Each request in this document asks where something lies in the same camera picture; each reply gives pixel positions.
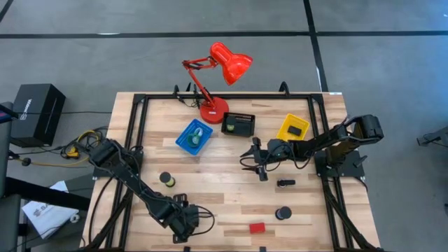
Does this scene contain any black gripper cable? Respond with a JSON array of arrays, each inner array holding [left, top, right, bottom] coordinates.
[[194, 205, 216, 236], [239, 155, 281, 173]]

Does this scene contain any black-lidded jar dark base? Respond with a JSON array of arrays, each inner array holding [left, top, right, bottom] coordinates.
[[274, 206, 293, 221]]

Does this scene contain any black plastic basket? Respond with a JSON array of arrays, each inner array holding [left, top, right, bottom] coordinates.
[[220, 111, 256, 138]]

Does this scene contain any white paper bag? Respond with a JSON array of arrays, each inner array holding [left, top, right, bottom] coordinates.
[[21, 181, 80, 240]]

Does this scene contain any black box white print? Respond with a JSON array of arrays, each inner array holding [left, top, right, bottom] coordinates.
[[9, 83, 67, 147]]

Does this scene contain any blue plastic basket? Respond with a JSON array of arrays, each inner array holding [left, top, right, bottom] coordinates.
[[174, 118, 214, 156]]

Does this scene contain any yellow cable bundle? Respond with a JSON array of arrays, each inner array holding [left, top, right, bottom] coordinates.
[[29, 129, 101, 168]]

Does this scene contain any red desk lamp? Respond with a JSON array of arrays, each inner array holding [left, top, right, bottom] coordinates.
[[181, 41, 254, 125]]

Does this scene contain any black slanted beam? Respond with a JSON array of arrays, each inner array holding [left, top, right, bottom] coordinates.
[[3, 176, 91, 211]]

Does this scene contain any yellow plastic basket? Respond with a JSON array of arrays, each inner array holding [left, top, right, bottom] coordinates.
[[276, 113, 311, 142]]

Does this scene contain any black aluminium table frame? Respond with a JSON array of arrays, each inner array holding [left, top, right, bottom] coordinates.
[[82, 91, 386, 252]]

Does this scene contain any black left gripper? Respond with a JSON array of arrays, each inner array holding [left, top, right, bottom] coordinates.
[[161, 192, 200, 244]]

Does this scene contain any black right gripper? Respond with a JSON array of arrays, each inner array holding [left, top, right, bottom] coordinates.
[[239, 136, 295, 182]]

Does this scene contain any black-lidded jar yellow base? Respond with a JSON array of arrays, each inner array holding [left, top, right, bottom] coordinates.
[[159, 171, 176, 188]]

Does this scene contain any red rectangular block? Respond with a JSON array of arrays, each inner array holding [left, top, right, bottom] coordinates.
[[248, 222, 266, 235]]

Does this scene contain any black lamp cable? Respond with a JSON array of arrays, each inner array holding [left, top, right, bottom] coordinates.
[[177, 94, 201, 109]]

